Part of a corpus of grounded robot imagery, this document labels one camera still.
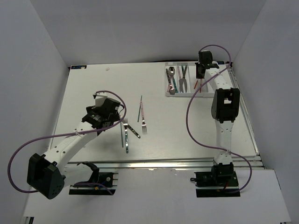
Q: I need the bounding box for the teal handled spoon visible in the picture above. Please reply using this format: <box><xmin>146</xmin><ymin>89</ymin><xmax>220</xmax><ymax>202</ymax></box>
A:
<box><xmin>169</xmin><ymin>66</ymin><xmax>178</xmax><ymax>93</ymax></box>

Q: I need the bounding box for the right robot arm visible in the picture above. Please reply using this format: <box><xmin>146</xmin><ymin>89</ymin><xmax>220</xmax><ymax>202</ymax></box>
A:
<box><xmin>196</xmin><ymin>50</ymin><xmax>240</xmax><ymax>188</ymax></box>

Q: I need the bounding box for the teal handled knife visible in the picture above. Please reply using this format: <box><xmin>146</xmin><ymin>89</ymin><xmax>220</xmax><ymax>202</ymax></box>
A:
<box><xmin>181</xmin><ymin>65</ymin><xmax>188</xmax><ymax>93</ymax></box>

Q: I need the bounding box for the white divided utensil tray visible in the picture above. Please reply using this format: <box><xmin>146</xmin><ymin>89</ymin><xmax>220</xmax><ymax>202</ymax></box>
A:
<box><xmin>164</xmin><ymin>61</ymin><xmax>226</xmax><ymax>98</ymax></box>

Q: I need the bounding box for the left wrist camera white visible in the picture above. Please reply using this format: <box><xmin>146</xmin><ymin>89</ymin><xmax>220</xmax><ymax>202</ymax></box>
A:
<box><xmin>93</xmin><ymin>93</ymin><xmax>107</xmax><ymax>107</ymax></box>

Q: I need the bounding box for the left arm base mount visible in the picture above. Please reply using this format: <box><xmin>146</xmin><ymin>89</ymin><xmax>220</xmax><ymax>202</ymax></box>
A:
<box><xmin>69</xmin><ymin>162</ymin><xmax>118</xmax><ymax>196</ymax></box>

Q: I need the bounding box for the dark handled spoon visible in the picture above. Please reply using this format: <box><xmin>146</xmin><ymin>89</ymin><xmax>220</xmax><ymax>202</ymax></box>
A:
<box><xmin>165</xmin><ymin>68</ymin><xmax>171</xmax><ymax>85</ymax></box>

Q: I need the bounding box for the pink handled spoon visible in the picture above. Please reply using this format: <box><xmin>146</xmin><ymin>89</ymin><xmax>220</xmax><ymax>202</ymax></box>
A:
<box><xmin>167</xmin><ymin>83</ymin><xmax>176</xmax><ymax>95</ymax></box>

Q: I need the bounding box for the dark speckled handled fork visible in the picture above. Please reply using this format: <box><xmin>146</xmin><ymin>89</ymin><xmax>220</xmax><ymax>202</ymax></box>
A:
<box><xmin>122</xmin><ymin>118</ymin><xmax>141</xmax><ymax>139</ymax></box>

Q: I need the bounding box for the teal handled fork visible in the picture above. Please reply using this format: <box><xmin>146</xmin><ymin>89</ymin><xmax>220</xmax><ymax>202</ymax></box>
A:
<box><xmin>123</xmin><ymin>118</ymin><xmax>129</xmax><ymax>154</ymax></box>

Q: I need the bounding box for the pink handled fork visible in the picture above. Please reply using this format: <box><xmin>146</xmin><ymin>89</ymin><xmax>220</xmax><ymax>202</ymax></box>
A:
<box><xmin>140</xmin><ymin>101</ymin><xmax>147</xmax><ymax>133</ymax></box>

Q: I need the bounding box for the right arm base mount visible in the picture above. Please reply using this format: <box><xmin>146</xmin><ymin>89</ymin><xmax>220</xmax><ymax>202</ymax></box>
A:
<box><xmin>190</xmin><ymin>171</ymin><xmax>241</xmax><ymax>198</ymax></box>

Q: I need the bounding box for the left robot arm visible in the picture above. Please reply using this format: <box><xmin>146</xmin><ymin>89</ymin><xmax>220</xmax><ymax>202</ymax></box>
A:
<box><xmin>27</xmin><ymin>97</ymin><xmax>121</xmax><ymax>199</ymax></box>

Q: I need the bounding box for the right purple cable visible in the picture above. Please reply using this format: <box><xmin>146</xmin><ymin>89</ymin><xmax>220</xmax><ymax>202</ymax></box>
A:
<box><xmin>186</xmin><ymin>44</ymin><xmax>253</xmax><ymax>194</ymax></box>

